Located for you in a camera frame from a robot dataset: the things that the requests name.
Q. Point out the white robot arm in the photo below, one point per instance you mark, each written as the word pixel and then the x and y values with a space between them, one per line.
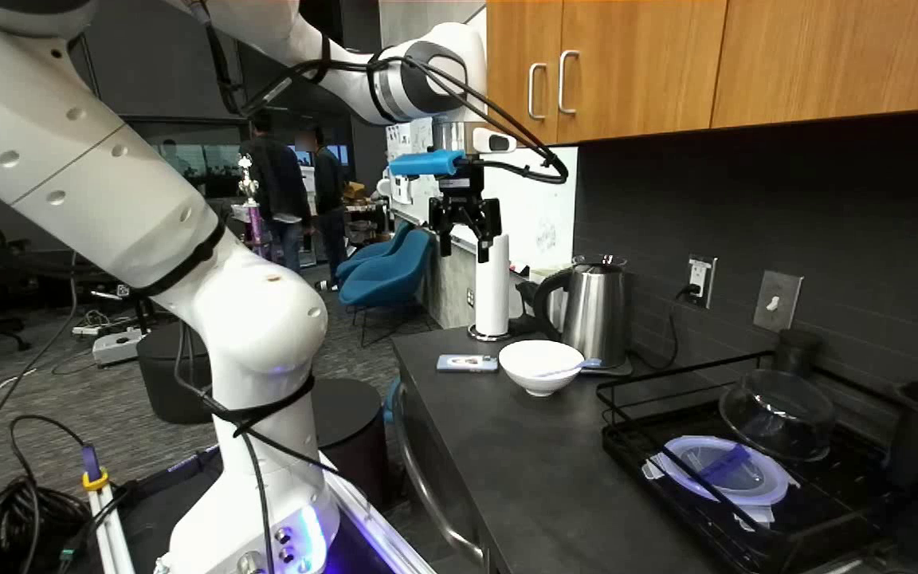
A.
pixel 80 173

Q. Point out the blue white plate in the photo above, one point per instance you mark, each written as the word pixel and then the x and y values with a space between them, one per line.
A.
pixel 721 469

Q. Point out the wooden cupboard door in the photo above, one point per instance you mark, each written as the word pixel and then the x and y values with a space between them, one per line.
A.
pixel 524 41
pixel 631 67

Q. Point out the grey light switch plate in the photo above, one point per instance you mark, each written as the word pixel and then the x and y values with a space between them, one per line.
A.
pixel 775 300

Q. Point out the blue chair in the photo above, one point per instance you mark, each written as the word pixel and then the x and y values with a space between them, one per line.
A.
pixel 388 275

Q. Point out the black dish rack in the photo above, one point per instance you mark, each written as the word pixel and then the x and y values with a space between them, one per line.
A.
pixel 833 510

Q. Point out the black round bin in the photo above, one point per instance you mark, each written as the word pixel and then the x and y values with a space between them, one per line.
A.
pixel 349 426

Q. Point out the white ceramic bowl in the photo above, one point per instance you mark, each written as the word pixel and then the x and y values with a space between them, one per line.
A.
pixel 539 367

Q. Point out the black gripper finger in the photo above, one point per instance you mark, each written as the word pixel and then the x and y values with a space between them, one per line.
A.
pixel 486 242
pixel 444 242

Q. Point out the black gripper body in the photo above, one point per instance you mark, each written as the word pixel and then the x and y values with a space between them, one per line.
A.
pixel 462 195

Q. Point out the glass bowl in rack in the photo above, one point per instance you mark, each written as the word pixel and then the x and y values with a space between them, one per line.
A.
pixel 782 415

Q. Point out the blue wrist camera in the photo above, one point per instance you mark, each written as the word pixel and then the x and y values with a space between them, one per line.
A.
pixel 430 165

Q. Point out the person in dark clothes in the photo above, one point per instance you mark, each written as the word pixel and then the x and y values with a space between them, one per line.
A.
pixel 283 193

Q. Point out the stainless steel electric kettle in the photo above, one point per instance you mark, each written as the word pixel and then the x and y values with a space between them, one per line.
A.
pixel 594 306

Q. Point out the robot base with lights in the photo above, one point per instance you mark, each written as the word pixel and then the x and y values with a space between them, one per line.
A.
pixel 250 524

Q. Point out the white whiteboard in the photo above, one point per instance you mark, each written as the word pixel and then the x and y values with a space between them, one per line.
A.
pixel 537 216

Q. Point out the white paper towel roll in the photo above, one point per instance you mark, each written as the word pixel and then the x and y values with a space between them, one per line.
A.
pixel 492 293

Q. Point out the white wall outlet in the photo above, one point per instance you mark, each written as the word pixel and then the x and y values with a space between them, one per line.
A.
pixel 702 282

